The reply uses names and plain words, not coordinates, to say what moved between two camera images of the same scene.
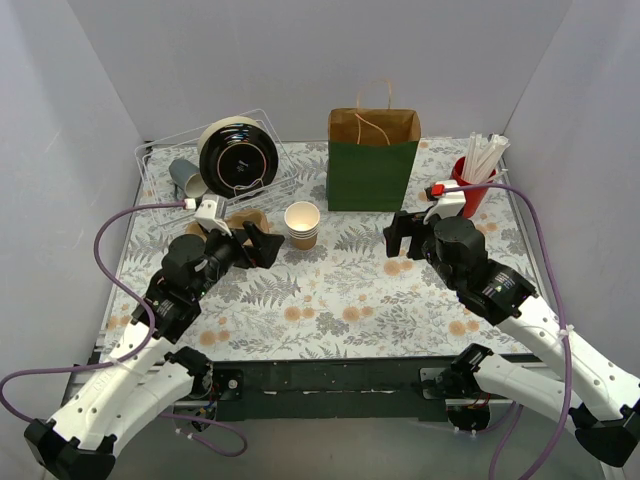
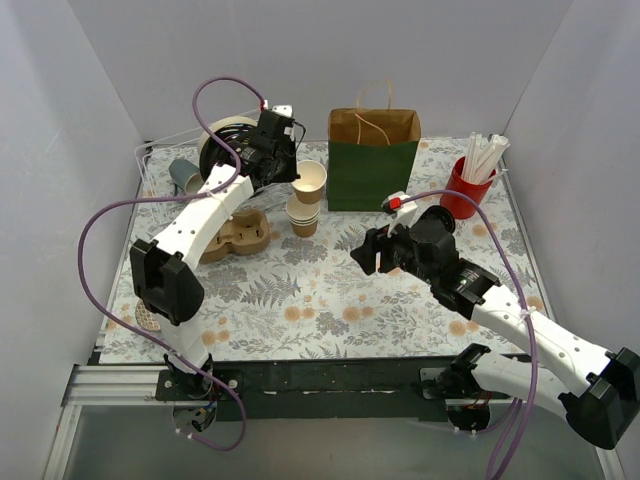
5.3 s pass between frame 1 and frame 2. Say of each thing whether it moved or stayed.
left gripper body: moved
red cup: stayed
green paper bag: stayed
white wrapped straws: stayed
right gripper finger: moved
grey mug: stayed
